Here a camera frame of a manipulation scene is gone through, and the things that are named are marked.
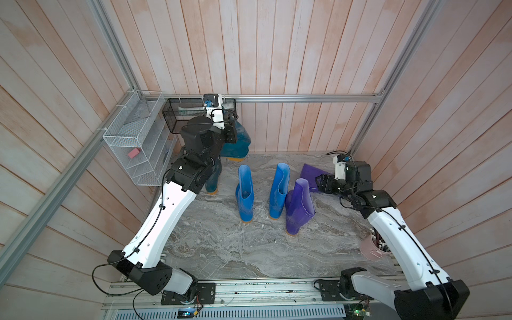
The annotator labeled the teal rain boot with paper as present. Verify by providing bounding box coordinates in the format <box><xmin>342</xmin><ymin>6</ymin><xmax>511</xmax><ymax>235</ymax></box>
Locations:
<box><xmin>205</xmin><ymin>159</ymin><xmax>222</xmax><ymax>195</ymax></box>

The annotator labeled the blue rain boot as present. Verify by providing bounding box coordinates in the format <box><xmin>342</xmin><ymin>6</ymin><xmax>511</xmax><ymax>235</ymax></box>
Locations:
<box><xmin>269</xmin><ymin>163</ymin><xmax>290</xmax><ymax>219</ymax></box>
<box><xmin>235</xmin><ymin>165</ymin><xmax>254</xmax><ymax>223</ymax></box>

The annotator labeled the purple rain boot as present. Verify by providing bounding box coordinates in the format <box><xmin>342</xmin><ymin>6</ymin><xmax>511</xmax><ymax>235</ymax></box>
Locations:
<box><xmin>285</xmin><ymin>178</ymin><xmax>315</xmax><ymax>235</ymax></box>
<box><xmin>300</xmin><ymin>163</ymin><xmax>331</xmax><ymax>193</ymax></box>

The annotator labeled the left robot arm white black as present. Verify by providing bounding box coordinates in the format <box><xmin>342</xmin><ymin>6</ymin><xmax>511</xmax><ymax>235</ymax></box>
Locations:
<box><xmin>106</xmin><ymin>116</ymin><xmax>237</xmax><ymax>301</ymax></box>

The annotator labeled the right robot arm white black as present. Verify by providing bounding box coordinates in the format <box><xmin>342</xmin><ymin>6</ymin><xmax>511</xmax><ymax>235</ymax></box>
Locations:
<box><xmin>315</xmin><ymin>156</ymin><xmax>470</xmax><ymax>319</ymax></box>

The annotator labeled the purple rain boot lying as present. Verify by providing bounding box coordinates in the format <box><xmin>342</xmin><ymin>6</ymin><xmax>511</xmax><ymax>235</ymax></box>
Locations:
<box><xmin>300</xmin><ymin>163</ymin><xmax>331</xmax><ymax>193</ymax></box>

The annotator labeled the pink cup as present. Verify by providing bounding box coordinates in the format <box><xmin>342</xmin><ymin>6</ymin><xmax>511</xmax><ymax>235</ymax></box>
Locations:
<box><xmin>360</xmin><ymin>235</ymin><xmax>391</xmax><ymax>261</ymax></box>

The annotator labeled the horizontal aluminium bar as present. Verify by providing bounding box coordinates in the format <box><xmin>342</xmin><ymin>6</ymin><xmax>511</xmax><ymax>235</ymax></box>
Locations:
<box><xmin>137</xmin><ymin>93</ymin><xmax>383</xmax><ymax>104</ymax></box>

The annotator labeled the pink eraser block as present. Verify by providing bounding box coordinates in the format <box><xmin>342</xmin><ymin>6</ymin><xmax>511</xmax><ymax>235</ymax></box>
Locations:
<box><xmin>128</xmin><ymin>148</ymin><xmax>141</xmax><ymax>159</ymax></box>

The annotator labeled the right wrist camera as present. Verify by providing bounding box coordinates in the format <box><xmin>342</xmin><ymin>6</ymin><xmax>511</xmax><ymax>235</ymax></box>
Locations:
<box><xmin>333</xmin><ymin>153</ymin><xmax>351</xmax><ymax>180</ymax></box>

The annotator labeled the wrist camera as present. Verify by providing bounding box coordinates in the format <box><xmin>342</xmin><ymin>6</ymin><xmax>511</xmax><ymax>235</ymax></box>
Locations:
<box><xmin>333</xmin><ymin>153</ymin><xmax>351</xmax><ymax>180</ymax></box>
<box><xmin>203</xmin><ymin>93</ymin><xmax>225</xmax><ymax>130</ymax></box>

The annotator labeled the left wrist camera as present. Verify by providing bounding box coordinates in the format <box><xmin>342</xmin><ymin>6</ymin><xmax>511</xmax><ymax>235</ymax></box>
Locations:
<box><xmin>203</xmin><ymin>93</ymin><xmax>225</xmax><ymax>130</ymax></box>

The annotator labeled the black wire mesh basket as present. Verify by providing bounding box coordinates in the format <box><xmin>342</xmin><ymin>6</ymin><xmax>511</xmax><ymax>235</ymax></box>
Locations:
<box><xmin>162</xmin><ymin>97</ymin><xmax>238</xmax><ymax>135</ymax></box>

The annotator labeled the white wire mesh shelf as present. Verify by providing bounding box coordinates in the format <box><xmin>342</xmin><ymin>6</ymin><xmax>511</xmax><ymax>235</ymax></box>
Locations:
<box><xmin>103</xmin><ymin>90</ymin><xmax>177</xmax><ymax>186</ymax></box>

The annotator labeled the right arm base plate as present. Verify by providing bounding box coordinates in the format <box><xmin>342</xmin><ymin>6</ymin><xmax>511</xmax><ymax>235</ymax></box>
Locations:
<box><xmin>313</xmin><ymin>279</ymin><xmax>373</xmax><ymax>302</ymax></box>

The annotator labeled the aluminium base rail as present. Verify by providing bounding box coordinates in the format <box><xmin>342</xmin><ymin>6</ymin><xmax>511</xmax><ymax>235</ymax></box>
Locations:
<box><xmin>101</xmin><ymin>278</ymin><xmax>399</xmax><ymax>319</ymax></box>

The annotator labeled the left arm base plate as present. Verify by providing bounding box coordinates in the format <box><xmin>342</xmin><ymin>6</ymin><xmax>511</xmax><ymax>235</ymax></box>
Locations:
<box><xmin>161</xmin><ymin>282</ymin><xmax>216</xmax><ymax>307</ymax></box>

